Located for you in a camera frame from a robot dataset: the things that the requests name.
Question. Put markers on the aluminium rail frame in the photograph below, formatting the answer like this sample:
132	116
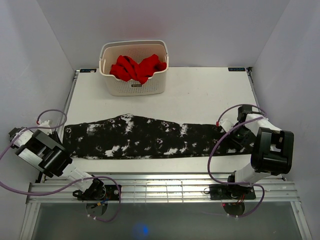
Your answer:
163	188

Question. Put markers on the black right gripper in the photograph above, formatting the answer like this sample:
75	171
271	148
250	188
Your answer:
239	144

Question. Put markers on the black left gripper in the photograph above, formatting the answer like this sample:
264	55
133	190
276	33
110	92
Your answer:
55	136

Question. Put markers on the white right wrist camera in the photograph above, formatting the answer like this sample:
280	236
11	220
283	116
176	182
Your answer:
225	124

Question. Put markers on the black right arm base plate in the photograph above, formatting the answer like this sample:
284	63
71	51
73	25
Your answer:
229	192

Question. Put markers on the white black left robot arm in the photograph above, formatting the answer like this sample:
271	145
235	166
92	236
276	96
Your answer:
43	150

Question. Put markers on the red crumpled garment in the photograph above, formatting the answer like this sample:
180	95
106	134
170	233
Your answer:
127	69

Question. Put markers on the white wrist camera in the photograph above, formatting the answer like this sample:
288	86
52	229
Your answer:
44	125
225	124

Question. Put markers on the cream perforated plastic basket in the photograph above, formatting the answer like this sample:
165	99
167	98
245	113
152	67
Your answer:
138	50

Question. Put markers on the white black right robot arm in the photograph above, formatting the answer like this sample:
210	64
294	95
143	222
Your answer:
270	148

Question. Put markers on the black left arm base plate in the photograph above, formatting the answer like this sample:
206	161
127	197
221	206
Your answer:
110	192

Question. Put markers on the black white patterned trousers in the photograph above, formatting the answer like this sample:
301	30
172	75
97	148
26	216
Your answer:
130	136

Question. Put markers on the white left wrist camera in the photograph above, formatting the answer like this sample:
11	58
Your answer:
44	125

